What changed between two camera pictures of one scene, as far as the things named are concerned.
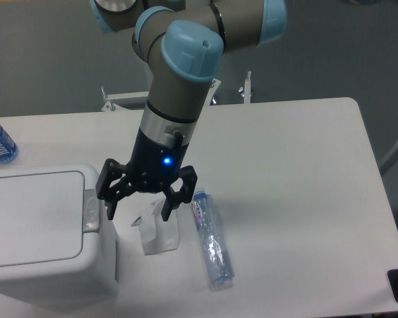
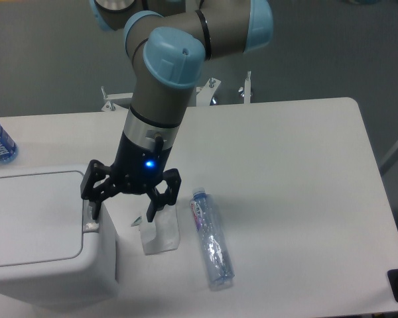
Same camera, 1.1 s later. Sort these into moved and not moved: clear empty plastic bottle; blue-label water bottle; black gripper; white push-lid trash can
Moved: black gripper
Not moved: white push-lid trash can; blue-label water bottle; clear empty plastic bottle
